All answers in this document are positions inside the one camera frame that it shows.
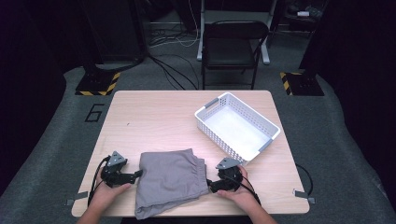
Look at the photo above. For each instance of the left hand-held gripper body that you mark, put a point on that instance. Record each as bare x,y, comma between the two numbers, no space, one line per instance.
115,174

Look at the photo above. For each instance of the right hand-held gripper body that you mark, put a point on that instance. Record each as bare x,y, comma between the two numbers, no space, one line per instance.
229,177

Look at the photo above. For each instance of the gray pants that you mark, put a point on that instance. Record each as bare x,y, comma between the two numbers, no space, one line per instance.
171,180

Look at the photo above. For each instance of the white perforated plastic basket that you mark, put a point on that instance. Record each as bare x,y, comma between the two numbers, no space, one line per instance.
236,130

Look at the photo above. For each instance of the person's right hand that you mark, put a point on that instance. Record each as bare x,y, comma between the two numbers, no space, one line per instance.
243,194

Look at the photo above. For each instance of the person's left hand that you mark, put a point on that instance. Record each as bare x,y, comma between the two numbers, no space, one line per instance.
107,196

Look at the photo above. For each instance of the gray tape strip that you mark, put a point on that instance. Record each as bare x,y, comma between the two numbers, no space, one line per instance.
76,198
303,196

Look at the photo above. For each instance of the black striped stand base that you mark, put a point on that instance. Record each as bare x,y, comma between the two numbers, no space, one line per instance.
302,84
98,83

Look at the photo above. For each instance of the black folding chair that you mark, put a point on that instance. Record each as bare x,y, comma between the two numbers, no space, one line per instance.
232,46
200,37

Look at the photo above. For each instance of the small white device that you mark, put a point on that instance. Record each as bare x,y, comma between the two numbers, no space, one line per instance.
303,13

